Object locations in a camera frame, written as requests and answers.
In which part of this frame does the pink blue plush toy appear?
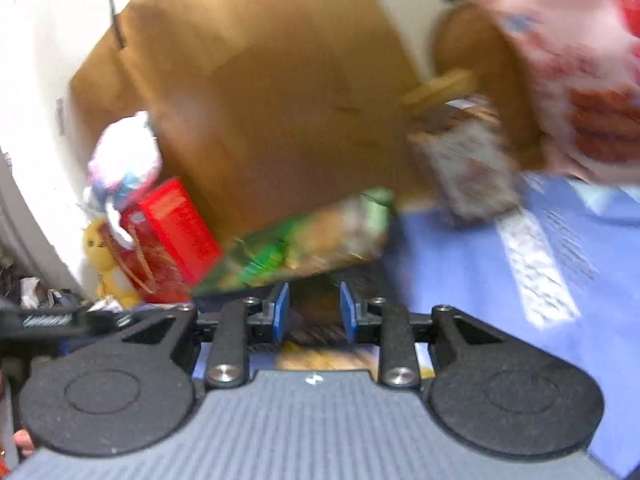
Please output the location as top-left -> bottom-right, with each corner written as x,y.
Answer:
86,110 -> 165,251

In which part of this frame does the red gift bag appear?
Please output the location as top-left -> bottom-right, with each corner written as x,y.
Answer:
97,177 -> 224,306

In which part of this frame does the brown wooden board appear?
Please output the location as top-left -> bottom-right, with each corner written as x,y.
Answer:
67,0 -> 436,248

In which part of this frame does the pink snack bag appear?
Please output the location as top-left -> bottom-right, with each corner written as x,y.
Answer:
474,0 -> 640,185

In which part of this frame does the green snack packet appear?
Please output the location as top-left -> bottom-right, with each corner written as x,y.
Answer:
220,195 -> 393,286

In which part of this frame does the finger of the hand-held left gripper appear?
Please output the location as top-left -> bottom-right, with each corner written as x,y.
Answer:
0,305 -> 136,348

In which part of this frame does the person's left hand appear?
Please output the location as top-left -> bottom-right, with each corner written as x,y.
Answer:
12,429 -> 36,457

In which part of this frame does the clear nut jar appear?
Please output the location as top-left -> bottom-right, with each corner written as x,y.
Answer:
399,69 -> 525,227

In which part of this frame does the yellow duck plush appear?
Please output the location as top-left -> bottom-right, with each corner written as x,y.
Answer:
81,217 -> 145,311

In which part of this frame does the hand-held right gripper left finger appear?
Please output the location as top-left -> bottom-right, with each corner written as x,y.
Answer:
117,282 -> 291,390

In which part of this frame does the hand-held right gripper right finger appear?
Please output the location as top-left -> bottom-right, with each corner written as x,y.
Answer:
340,282 -> 508,390

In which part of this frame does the blue printed tablecloth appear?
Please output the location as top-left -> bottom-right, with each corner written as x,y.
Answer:
192,172 -> 640,480

